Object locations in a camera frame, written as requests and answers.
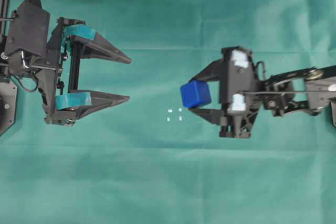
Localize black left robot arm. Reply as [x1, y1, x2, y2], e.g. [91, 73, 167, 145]
[4, 14, 132, 125]

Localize white table marker squares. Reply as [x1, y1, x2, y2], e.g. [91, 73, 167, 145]
[166, 108, 183, 122]

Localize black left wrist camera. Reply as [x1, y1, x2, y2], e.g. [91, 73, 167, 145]
[5, 0, 50, 75]

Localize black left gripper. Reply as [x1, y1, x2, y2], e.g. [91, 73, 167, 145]
[32, 17, 132, 126]

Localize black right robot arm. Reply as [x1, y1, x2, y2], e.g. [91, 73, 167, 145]
[180, 46, 335, 138]

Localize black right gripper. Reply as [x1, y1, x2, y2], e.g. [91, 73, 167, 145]
[189, 46, 261, 138]

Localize blue block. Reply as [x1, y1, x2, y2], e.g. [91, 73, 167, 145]
[180, 80, 212, 108]

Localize green table cloth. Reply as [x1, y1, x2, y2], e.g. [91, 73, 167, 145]
[1, 0, 335, 223]

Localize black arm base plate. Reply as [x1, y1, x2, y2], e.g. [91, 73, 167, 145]
[1, 80, 18, 135]

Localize black aluminium frame rail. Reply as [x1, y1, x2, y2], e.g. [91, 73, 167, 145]
[0, 0, 13, 38]

